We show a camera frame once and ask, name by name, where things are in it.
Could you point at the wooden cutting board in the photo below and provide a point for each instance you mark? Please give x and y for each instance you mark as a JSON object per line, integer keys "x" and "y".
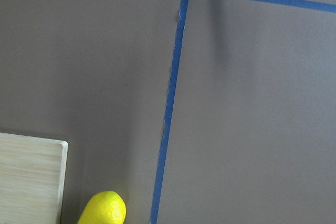
{"x": 32, "y": 179}

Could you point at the yellow lemon near board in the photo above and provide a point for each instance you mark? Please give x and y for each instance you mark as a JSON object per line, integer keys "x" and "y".
{"x": 104, "y": 207}

